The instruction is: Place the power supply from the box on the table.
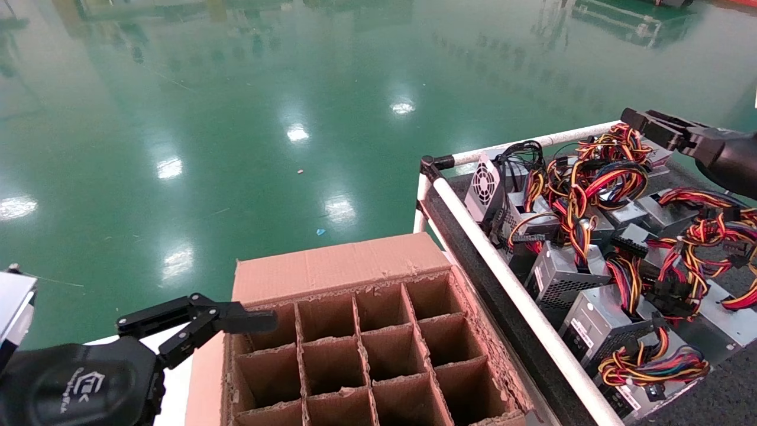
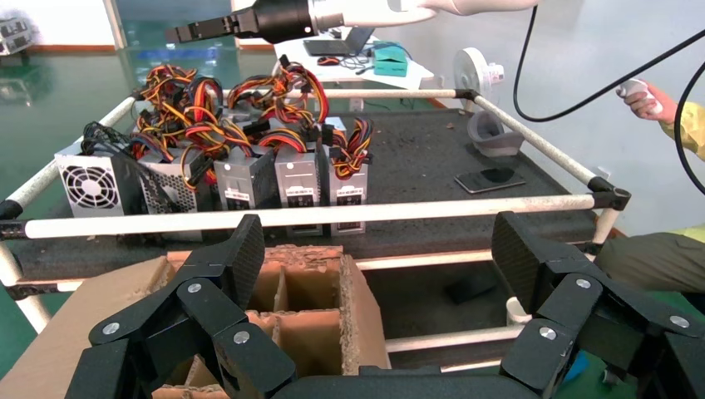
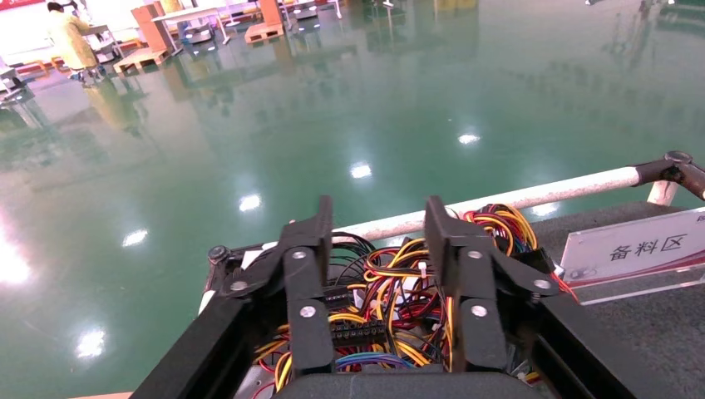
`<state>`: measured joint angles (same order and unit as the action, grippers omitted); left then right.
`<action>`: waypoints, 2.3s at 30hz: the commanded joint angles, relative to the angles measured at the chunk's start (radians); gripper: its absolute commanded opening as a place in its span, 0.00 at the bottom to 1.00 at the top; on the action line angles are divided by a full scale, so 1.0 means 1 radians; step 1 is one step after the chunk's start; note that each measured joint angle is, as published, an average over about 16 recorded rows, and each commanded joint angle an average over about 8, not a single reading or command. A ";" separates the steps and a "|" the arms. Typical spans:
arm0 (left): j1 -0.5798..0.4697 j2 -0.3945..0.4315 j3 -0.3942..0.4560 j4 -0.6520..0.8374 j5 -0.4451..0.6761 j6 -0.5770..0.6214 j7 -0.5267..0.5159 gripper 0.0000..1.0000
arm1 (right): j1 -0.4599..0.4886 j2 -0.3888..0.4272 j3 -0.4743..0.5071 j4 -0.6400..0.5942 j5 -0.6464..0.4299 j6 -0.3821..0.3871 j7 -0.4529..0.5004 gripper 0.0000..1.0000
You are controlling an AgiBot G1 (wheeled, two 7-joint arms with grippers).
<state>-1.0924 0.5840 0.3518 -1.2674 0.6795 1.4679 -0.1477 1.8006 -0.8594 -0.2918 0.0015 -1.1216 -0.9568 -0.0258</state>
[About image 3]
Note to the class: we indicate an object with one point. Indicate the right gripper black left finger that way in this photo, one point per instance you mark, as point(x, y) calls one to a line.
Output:
point(308, 336)

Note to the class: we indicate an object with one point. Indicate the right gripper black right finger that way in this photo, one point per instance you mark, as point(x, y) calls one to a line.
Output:
point(479, 336)

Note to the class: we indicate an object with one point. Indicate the clear acrylic sign stand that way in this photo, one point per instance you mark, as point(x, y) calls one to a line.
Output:
point(633, 248)

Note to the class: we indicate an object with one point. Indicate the wooden pallet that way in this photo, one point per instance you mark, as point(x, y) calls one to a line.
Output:
point(140, 58)
point(264, 32)

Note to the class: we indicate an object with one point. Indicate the white metal-leg table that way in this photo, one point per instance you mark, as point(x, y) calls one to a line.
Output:
point(190, 15)

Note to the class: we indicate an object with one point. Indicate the person in yellow coat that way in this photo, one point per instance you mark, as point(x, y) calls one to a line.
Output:
point(71, 38)

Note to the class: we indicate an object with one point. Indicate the white pipe cart frame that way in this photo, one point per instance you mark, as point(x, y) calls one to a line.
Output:
point(551, 190)

